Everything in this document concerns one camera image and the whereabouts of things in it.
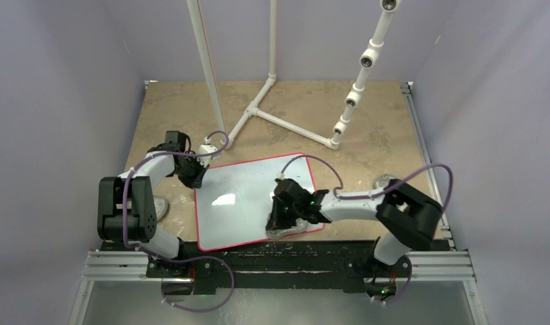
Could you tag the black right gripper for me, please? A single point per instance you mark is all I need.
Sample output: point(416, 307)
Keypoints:
point(278, 222)

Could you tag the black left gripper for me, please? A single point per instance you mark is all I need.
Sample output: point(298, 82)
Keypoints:
point(195, 182)

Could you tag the pink framed whiteboard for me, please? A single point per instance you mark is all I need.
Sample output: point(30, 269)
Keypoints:
point(234, 202)

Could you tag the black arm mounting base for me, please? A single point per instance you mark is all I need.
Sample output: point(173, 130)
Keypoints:
point(345, 265)

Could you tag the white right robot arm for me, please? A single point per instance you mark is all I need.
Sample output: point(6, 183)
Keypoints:
point(410, 216)

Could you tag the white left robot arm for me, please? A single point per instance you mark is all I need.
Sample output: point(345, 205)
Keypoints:
point(127, 211)

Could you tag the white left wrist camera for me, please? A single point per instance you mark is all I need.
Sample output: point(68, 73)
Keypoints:
point(207, 153)

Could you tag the aluminium rail frame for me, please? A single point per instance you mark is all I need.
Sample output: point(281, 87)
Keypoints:
point(112, 264)

